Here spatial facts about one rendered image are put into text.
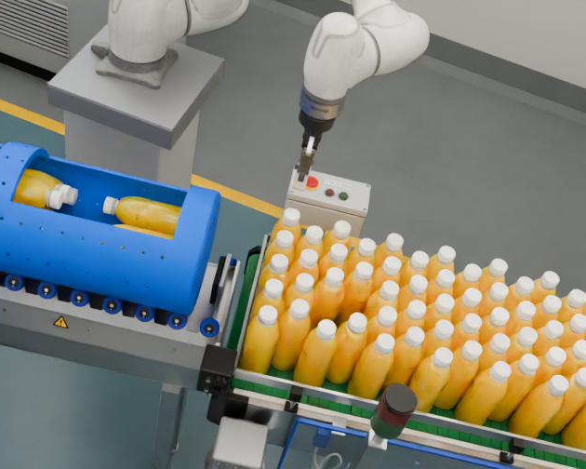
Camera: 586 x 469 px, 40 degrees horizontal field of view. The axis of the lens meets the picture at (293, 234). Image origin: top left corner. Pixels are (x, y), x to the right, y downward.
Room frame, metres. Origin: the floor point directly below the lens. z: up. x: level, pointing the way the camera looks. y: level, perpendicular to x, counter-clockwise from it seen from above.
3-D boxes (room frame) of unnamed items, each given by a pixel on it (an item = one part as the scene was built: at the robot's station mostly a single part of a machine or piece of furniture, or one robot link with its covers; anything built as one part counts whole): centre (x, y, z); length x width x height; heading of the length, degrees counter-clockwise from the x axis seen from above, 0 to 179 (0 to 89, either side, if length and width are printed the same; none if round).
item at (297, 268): (1.22, -0.05, 1.00); 0.07 x 0.07 x 0.19
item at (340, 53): (1.34, 0.01, 1.57); 0.13 x 0.11 x 0.16; 137
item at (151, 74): (1.76, 0.56, 1.09); 0.22 x 0.18 x 0.06; 90
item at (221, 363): (0.96, 0.08, 0.95); 0.10 x 0.07 x 0.10; 3
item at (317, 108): (1.33, 0.02, 1.47); 0.09 x 0.09 x 0.06
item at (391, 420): (0.82, -0.27, 1.23); 0.06 x 0.06 x 0.04
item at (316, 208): (1.46, -0.06, 1.05); 0.20 x 0.10 x 0.10; 93
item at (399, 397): (0.82, -0.27, 1.18); 0.06 x 0.06 x 0.16
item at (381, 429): (0.82, -0.27, 1.18); 0.06 x 0.06 x 0.05
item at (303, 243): (1.29, -0.05, 1.00); 0.07 x 0.07 x 0.19
